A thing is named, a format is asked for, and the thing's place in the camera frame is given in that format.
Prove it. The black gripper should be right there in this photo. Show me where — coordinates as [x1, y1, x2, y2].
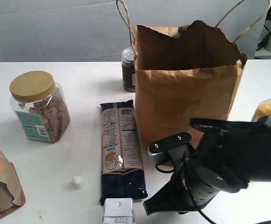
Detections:
[143, 144, 226, 215]

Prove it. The white marshmallow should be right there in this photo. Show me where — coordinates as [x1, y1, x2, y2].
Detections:
[72, 176, 84, 189]

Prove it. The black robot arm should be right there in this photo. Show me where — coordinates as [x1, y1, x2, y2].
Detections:
[143, 116, 271, 215]

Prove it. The brown paper shopping bag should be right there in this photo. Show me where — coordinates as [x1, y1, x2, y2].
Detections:
[115, 0, 271, 167]

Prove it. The dark noodle package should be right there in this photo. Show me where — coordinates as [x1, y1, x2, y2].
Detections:
[100, 100, 148, 204]

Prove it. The white carton box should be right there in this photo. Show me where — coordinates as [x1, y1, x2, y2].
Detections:
[102, 198, 135, 224]

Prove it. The dark glass jar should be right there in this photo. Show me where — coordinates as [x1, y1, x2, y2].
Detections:
[121, 48, 136, 92]

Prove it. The clear nut jar gold lid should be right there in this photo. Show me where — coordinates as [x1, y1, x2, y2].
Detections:
[9, 70, 71, 144]

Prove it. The brown kraft paper pouch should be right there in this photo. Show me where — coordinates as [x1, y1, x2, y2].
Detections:
[0, 150, 26, 219]

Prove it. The black cable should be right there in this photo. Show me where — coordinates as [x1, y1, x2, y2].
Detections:
[155, 151, 271, 224]

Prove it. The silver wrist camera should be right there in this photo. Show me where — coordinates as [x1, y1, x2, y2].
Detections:
[148, 132, 194, 163]

